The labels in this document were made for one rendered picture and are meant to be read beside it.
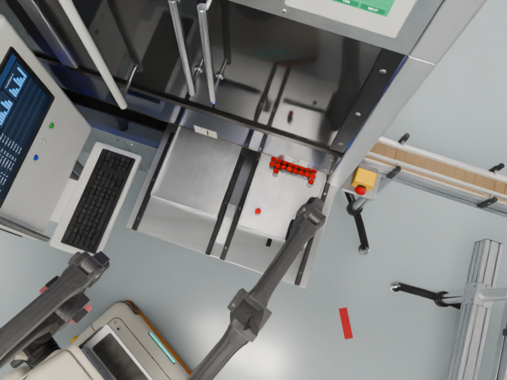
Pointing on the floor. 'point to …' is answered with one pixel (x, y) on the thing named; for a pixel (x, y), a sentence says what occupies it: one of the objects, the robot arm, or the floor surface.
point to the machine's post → (407, 81)
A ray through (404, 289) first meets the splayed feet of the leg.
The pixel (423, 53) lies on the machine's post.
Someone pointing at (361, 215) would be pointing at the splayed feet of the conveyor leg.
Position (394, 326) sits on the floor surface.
